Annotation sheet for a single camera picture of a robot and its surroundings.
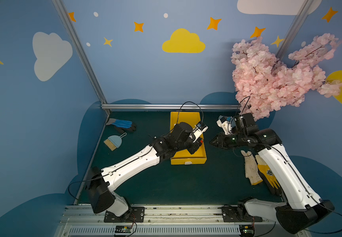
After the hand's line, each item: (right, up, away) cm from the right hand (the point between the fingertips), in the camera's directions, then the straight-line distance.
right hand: (212, 141), depth 71 cm
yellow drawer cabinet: (-6, +12, +20) cm, 25 cm away
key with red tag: (-3, -1, +9) cm, 10 cm away
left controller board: (-44, -44, +1) cm, 62 cm away
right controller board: (+18, -45, +3) cm, 49 cm away
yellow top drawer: (-6, -8, +2) cm, 10 cm away
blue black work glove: (-58, +8, +38) cm, 70 cm away
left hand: (-6, +3, +1) cm, 6 cm away
